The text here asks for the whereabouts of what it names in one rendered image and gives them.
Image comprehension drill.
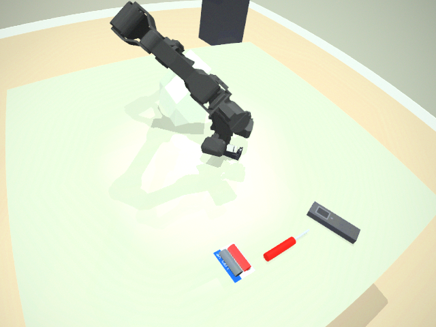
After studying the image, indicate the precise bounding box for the white and blue battery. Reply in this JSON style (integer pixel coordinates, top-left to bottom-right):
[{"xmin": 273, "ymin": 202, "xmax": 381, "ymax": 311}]
[{"xmin": 227, "ymin": 144, "xmax": 238, "ymax": 153}]

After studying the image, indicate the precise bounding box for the red-handled screwdriver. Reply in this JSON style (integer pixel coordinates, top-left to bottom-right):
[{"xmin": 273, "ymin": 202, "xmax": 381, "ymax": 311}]
[{"xmin": 264, "ymin": 229, "xmax": 310, "ymax": 262}]

